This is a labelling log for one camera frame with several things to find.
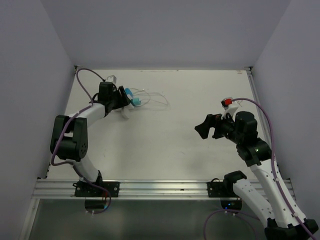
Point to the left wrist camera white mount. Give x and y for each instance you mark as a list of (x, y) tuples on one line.
[(111, 78)]

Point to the teal usb charger plug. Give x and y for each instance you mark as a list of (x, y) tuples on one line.
[(136, 102)]

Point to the right side aluminium rail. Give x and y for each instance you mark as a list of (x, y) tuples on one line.
[(264, 118)]

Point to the right wrist camera red mount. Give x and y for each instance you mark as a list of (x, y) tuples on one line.
[(230, 107)]

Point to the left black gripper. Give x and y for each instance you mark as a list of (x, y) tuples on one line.
[(124, 100)]

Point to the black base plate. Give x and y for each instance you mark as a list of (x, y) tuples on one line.
[(217, 188), (83, 189)]

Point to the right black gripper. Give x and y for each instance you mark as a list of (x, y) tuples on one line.
[(203, 129)]

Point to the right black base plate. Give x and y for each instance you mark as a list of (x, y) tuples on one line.
[(217, 188)]

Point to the blue square plug adapter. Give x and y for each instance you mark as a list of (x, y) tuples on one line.
[(129, 93)]

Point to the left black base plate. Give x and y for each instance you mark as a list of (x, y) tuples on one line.
[(83, 189)]

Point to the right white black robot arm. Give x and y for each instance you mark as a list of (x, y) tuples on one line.
[(281, 217)]

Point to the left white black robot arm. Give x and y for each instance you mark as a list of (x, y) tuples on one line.
[(69, 140)]

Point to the aluminium extrusion rail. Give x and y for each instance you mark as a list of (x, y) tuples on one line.
[(64, 189)]

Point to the white cube power socket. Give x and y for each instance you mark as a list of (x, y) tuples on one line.
[(126, 111)]

